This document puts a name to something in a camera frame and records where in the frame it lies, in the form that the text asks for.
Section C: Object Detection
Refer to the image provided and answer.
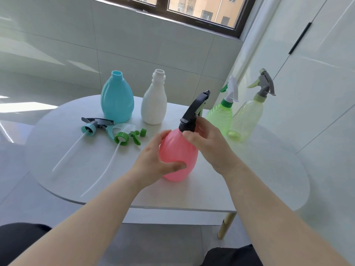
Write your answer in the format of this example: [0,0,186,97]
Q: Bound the black framed window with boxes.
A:
[83,0,257,39]

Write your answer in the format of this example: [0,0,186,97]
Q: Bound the black trigger sprayer head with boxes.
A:
[179,90,211,133]

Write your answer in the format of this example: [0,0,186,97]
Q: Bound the person's left hand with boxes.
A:
[129,129,187,189]

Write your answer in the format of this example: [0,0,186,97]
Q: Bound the gold table leg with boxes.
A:
[217,212,237,240]

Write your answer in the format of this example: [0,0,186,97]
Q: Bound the black and teal sprayer head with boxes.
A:
[52,117,117,172]

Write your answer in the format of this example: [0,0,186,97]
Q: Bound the person's right hand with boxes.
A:
[182,117,246,176]

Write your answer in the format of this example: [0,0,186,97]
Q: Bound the blue plastic bottle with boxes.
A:
[100,70,135,124]

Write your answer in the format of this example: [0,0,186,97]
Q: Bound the pink plastic spray bottle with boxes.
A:
[159,128,199,183]

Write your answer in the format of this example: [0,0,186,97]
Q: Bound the white plastic bottle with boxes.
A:
[141,69,168,125]

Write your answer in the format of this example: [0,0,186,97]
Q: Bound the clear and green sprayer head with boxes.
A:
[80,123,147,197]

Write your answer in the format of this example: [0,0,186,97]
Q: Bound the person's left forearm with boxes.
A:
[8,169,145,266]

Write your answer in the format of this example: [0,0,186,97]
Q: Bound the green spray bottle white trigger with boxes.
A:
[205,75,239,136]

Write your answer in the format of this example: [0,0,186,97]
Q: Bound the black trousers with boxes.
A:
[0,223,264,266]

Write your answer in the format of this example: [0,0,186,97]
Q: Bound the person's right forearm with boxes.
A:
[221,161,350,266]

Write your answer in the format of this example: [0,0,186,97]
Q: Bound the black cabinet door handle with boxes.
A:
[288,22,312,55]

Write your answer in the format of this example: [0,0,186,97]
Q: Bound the pale yellow spray bottle grey trigger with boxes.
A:
[227,68,277,142]

